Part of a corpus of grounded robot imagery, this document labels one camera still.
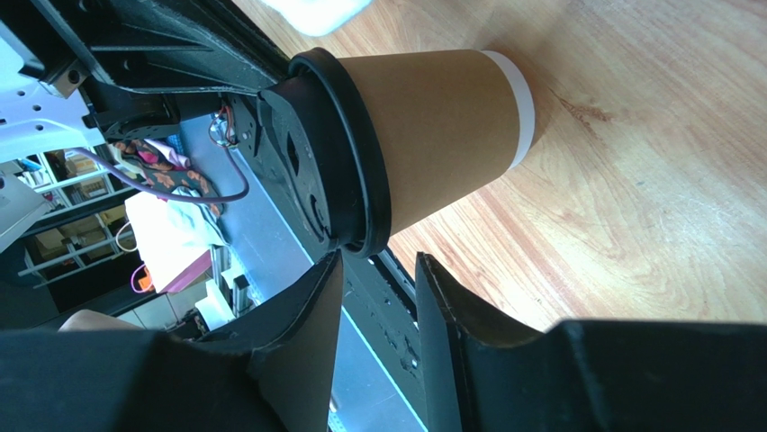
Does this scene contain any white bucket hat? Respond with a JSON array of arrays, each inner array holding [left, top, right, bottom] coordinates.
[[263, 0, 372, 37]]

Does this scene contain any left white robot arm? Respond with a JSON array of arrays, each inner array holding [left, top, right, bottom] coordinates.
[[1, 1, 287, 161]]

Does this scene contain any black cup lid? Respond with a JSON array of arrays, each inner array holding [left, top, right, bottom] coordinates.
[[256, 48, 393, 258]]

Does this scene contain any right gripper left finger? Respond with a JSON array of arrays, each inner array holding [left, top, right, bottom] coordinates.
[[1, 252, 343, 431]]

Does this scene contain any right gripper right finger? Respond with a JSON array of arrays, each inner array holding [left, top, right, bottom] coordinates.
[[415, 253, 766, 431]]

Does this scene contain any brown paper coffee cup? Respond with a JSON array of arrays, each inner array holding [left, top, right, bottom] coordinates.
[[340, 49, 536, 233]]

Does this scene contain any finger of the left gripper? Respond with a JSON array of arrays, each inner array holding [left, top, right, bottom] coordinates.
[[32, 1, 288, 95]]

